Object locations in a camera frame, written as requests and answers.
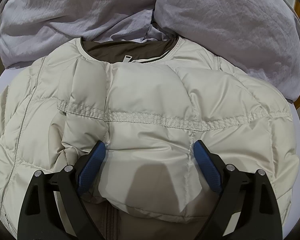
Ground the off-white puffer jacket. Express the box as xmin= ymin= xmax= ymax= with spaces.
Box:
xmin=0 ymin=37 xmax=299 ymax=239

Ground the lavender fitted bed sheet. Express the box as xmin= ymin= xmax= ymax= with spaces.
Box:
xmin=0 ymin=67 xmax=300 ymax=240

